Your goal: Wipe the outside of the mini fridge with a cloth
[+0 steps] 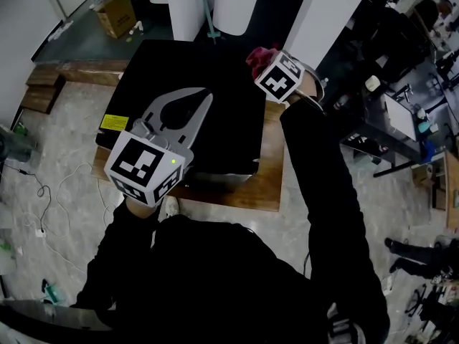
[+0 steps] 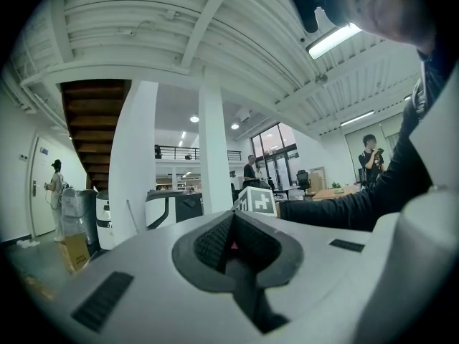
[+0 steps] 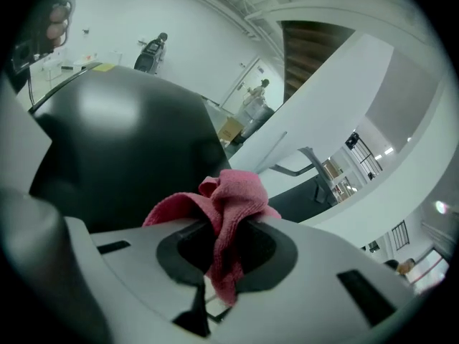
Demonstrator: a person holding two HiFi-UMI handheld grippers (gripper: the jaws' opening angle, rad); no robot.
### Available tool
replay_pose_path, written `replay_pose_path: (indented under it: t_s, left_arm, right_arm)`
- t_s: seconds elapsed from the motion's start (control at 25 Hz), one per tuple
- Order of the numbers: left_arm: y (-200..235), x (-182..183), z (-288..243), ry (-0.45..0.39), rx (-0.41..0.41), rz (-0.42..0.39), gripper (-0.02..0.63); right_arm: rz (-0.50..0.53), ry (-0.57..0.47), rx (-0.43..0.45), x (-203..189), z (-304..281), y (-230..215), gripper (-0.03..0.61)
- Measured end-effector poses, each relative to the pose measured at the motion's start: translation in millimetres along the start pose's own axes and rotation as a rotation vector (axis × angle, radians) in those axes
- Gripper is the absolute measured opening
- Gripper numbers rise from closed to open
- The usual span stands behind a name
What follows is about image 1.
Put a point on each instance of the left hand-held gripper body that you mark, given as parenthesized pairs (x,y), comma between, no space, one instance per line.
(143,163)

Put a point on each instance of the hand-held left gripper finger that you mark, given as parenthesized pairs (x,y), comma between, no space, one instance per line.
(152,109)
(195,127)

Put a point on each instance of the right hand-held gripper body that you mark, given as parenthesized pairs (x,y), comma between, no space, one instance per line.
(279,79)

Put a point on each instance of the black mini fridge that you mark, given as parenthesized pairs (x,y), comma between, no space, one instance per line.
(215,120)

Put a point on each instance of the pink cleaning cloth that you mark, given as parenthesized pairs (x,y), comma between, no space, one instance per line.
(260,61)

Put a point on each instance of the person's right forearm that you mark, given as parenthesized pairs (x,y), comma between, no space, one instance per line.
(322,156)

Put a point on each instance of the person's left forearm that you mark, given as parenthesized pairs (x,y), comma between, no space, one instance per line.
(122,238)

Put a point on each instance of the clear floor bottle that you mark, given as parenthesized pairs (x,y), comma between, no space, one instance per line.
(324,82)

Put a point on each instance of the person's left shoe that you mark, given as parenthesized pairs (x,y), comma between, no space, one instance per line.
(169,208)

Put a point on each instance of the red-labelled bottle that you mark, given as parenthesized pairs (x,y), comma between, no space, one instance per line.
(341,101)

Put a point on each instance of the small white bottle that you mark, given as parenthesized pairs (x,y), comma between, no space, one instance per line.
(132,29)
(140,27)

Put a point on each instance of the large white black robot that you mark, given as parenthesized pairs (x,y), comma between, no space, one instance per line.
(236,5)

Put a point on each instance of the wooden step platform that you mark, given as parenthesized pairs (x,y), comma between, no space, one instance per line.
(71,74)

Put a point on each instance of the low wooden table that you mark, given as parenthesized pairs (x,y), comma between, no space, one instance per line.
(265,192)

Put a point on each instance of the open cardboard box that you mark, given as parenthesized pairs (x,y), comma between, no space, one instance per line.
(116,18)

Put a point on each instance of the black shelf table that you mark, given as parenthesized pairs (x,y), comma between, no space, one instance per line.
(380,145)

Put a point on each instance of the white power strip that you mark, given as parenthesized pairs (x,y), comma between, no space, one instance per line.
(40,233)

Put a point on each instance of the white board sheet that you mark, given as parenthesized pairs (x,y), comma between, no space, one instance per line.
(401,118)

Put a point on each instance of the person's black top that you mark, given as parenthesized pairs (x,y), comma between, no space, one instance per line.
(215,281)

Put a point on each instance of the teal bottle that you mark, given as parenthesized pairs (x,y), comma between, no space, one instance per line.
(424,127)

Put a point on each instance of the blue bag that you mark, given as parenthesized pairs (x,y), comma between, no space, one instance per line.
(429,151)

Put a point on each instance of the light wooden desk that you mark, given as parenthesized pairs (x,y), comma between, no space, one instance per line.
(452,192)

